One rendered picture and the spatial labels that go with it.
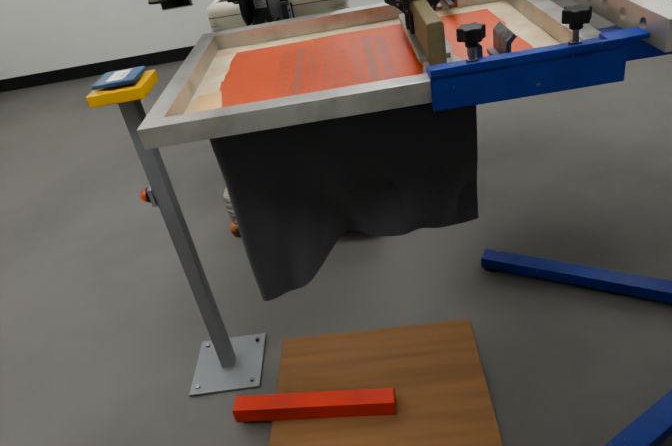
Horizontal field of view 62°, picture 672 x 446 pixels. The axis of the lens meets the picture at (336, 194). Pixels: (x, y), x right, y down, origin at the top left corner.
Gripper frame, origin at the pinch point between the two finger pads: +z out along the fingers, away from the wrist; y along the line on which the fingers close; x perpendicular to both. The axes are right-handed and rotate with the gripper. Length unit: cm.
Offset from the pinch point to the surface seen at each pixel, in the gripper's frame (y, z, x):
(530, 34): -20.8, 5.9, 3.1
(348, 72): 15.7, 5.6, 7.3
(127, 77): 66, 3, -10
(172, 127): 45, 3, 29
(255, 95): 33.9, 5.5, 11.4
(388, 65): 7.8, 5.7, 7.2
